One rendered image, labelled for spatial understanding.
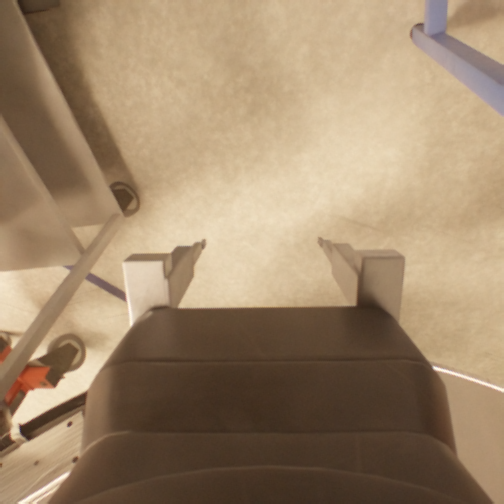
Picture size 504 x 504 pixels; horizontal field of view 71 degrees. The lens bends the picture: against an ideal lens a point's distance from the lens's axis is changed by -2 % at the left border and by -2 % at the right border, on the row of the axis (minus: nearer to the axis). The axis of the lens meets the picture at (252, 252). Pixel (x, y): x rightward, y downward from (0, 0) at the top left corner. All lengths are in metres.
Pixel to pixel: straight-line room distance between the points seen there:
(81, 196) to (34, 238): 0.17
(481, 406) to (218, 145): 0.76
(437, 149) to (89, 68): 0.84
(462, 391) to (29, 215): 0.85
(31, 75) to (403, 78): 0.78
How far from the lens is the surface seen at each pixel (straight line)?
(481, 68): 0.55
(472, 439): 0.60
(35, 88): 0.93
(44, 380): 1.60
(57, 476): 0.70
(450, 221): 1.11
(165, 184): 1.05
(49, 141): 0.97
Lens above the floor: 0.86
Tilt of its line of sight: 50 degrees down
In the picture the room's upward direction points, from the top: 169 degrees counter-clockwise
